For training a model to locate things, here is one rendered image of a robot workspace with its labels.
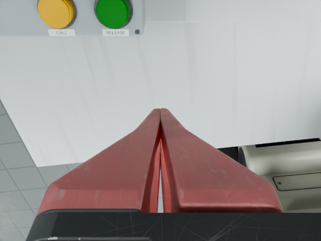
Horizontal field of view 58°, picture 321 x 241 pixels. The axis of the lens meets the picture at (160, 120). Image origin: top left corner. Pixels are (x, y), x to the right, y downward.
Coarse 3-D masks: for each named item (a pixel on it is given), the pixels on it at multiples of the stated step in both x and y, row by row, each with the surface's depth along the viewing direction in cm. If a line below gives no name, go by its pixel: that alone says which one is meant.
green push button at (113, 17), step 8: (104, 0) 34; (112, 0) 34; (120, 0) 34; (96, 8) 35; (104, 8) 34; (112, 8) 34; (120, 8) 34; (128, 8) 35; (104, 16) 35; (112, 16) 35; (120, 16) 35; (104, 24) 36; (112, 24) 36; (120, 24) 36
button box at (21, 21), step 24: (0, 0) 35; (24, 0) 35; (72, 0) 35; (96, 0) 35; (144, 0) 40; (0, 24) 37; (24, 24) 37; (72, 24) 37; (96, 24) 37; (144, 24) 40
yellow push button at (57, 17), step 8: (40, 0) 34; (48, 0) 34; (56, 0) 34; (64, 0) 34; (40, 8) 35; (48, 8) 35; (56, 8) 35; (64, 8) 35; (72, 8) 36; (40, 16) 35; (48, 16) 35; (56, 16) 35; (64, 16) 35; (72, 16) 36; (48, 24) 36; (56, 24) 36; (64, 24) 36
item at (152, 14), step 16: (160, 0) 45; (176, 0) 44; (192, 0) 44; (208, 0) 44; (224, 0) 44; (240, 0) 44; (256, 0) 44; (272, 0) 44; (288, 0) 44; (304, 0) 44; (320, 0) 44; (160, 16) 46; (176, 16) 46; (192, 16) 46; (208, 16) 46; (224, 16) 46; (240, 16) 46; (256, 16) 46; (272, 16) 46; (288, 16) 46; (304, 16) 46; (320, 16) 46
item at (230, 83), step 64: (0, 64) 51; (64, 64) 51; (128, 64) 51; (192, 64) 51; (256, 64) 50; (320, 64) 50; (64, 128) 59; (128, 128) 59; (192, 128) 58; (256, 128) 58; (320, 128) 58
